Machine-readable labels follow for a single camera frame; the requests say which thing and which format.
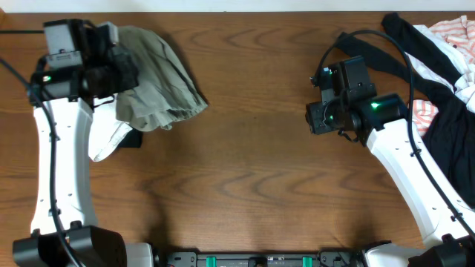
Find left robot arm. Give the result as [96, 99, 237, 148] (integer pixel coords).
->
[13, 23, 137, 266]

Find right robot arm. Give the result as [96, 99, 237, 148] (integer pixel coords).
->
[306, 94, 474, 266]

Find orange striped shirt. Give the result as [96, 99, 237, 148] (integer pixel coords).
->
[407, 14, 475, 137]

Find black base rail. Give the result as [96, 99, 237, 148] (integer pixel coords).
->
[153, 250, 366, 267]

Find folded white cloth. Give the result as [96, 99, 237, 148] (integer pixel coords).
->
[88, 94, 133, 162]

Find black long garment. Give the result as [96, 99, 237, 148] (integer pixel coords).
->
[337, 13, 474, 208]

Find khaki green shorts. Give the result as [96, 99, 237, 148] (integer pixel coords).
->
[116, 26, 208, 132]

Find folded black cloth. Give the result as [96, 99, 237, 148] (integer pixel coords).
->
[118, 129, 143, 148]

